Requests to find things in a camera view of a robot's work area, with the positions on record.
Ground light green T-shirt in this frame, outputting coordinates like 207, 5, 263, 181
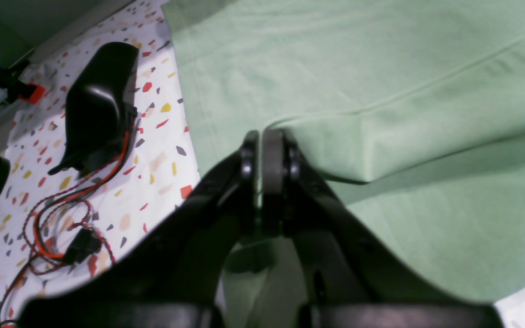
163, 0, 525, 328

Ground red clip right edge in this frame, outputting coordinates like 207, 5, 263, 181
17, 82, 46, 104

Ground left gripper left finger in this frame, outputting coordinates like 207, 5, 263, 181
18, 131, 260, 328

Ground black curved handle right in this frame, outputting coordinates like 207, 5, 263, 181
48, 42, 139, 176

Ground red and black wires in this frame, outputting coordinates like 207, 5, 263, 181
0, 118, 140, 328

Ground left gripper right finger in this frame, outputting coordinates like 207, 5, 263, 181
261, 129, 504, 328

